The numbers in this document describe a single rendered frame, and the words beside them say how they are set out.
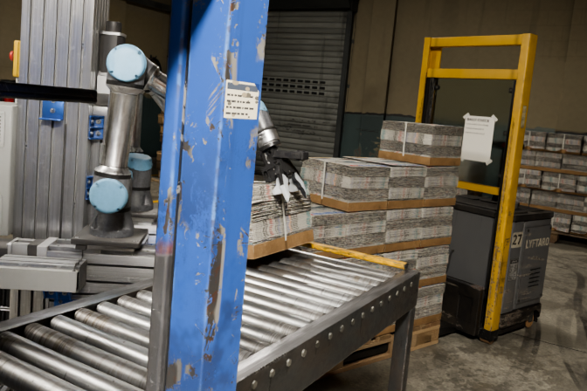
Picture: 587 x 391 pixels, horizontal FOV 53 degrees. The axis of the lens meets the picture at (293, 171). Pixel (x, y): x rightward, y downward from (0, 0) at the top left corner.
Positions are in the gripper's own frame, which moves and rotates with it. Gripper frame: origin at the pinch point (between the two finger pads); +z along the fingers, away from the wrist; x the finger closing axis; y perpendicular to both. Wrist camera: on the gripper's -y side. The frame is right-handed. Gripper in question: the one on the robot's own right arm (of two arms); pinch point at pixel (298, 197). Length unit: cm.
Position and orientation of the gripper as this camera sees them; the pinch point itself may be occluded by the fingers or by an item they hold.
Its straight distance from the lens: 191.5
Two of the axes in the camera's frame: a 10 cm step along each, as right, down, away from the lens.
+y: -7.6, 4.1, 4.9
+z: 3.9, 9.1, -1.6
